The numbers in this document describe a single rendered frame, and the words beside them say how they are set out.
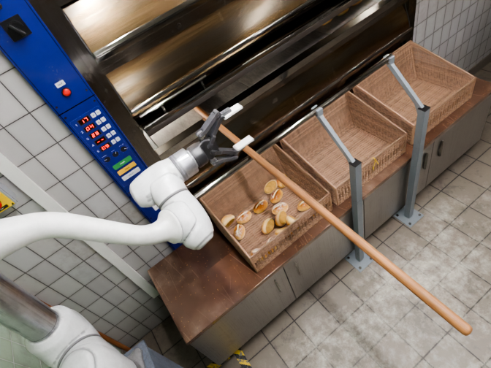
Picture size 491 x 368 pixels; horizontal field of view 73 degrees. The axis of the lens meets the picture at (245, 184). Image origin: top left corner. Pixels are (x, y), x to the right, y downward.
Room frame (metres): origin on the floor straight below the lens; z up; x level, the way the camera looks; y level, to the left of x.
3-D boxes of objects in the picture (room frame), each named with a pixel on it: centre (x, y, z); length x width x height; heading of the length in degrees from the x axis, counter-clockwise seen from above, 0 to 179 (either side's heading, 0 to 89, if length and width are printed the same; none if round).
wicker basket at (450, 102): (1.56, -1.20, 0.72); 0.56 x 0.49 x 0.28; 108
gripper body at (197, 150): (0.83, 0.08, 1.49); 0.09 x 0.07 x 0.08; 108
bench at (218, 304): (1.31, -0.50, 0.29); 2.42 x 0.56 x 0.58; 108
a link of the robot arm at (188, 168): (0.81, 0.15, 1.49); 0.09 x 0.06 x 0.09; 18
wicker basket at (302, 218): (1.19, -0.06, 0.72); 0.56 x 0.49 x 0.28; 109
